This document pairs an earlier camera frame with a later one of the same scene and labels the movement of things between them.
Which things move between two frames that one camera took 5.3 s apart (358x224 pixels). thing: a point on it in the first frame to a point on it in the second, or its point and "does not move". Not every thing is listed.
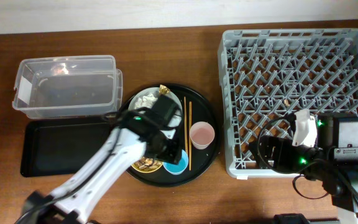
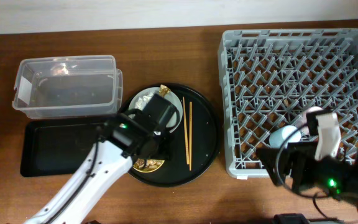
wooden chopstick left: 186,124 does not move
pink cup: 201,134 to 306,130
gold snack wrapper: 163,89 does not move
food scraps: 146,163 does not move
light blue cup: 176,169 to 278,136
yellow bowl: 146,164 does not move
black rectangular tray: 63,145 does not move
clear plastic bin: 66,86 does not move
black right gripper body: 299,158 to 337,173
